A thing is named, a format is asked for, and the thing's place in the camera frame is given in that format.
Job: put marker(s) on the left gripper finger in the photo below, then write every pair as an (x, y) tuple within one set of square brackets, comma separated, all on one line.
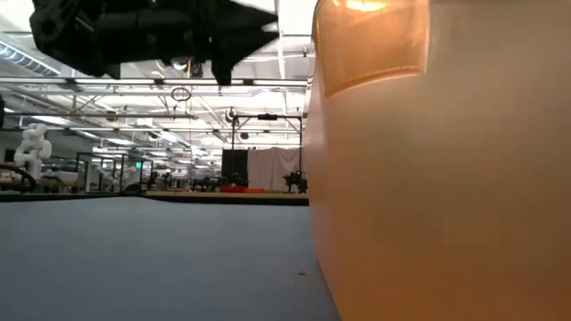
[(221, 71), (243, 27)]

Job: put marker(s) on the orange translucent plastic bin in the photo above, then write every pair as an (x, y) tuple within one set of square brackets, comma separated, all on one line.
[(446, 200)]

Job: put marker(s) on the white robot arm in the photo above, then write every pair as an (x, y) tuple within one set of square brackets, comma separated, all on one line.
[(31, 147)]

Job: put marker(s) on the long ceiling light bar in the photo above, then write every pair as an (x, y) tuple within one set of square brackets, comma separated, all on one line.
[(134, 81)]

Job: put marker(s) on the black upright panel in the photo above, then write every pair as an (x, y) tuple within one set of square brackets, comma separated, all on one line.
[(234, 162)]

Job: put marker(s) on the pink curtain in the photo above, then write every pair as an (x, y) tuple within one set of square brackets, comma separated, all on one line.
[(272, 165)]

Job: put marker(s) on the red container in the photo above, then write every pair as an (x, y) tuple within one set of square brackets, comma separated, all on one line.
[(233, 189)]

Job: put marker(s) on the orange container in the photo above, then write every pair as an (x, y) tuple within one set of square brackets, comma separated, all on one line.
[(254, 190)]

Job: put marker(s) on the green-lit black robot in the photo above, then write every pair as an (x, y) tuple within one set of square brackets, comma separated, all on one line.
[(295, 180)]

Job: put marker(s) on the blue table mat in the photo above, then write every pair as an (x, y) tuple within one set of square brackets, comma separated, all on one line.
[(156, 267)]

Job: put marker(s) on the black gantry frame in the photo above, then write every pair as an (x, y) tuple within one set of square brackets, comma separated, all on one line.
[(267, 117)]

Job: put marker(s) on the black-framed glass enclosure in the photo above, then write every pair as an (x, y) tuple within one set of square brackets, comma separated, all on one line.
[(102, 174)]

